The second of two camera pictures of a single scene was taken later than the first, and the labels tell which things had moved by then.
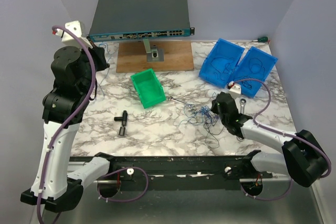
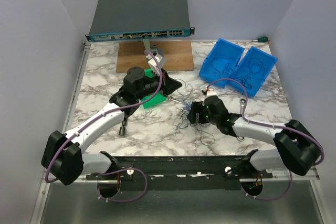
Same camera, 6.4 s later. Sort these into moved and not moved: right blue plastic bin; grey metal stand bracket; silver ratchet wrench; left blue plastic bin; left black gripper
Moved: left black gripper
Not moved: grey metal stand bracket; silver ratchet wrench; left blue plastic bin; right blue plastic bin
